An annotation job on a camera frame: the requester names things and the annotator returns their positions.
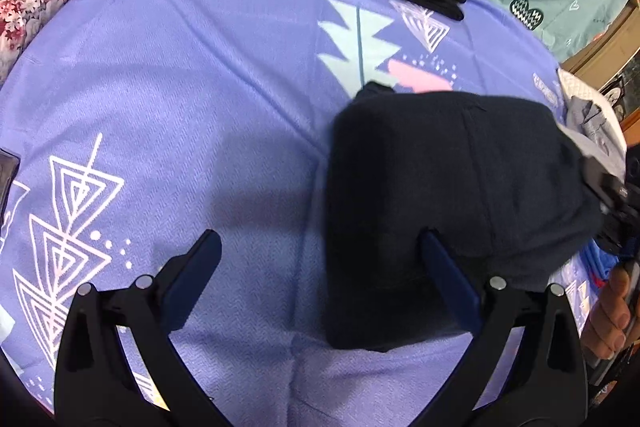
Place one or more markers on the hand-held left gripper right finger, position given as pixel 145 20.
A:
pixel 450 277

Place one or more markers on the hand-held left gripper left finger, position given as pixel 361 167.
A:
pixel 192 277

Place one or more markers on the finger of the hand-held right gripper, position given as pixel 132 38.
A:
pixel 617 234
pixel 605 187

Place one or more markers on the dark navy pants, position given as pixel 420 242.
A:
pixel 450 167

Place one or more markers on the person's right hand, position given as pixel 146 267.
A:
pixel 607 322

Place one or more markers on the blue garment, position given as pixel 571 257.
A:
pixel 597 259

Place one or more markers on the grey garment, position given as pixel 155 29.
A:
pixel 592 117

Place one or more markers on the dark display cabinet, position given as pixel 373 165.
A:
pixel 617 94

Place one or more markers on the grey and white clothes pile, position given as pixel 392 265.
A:
pixel 575 82

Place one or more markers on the purple printed bedsheet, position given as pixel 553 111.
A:
pixel 175 107

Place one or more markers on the dark flat object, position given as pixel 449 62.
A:
pixel 7 177

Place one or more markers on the wooden bed frame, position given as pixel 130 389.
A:
pixel 595 57

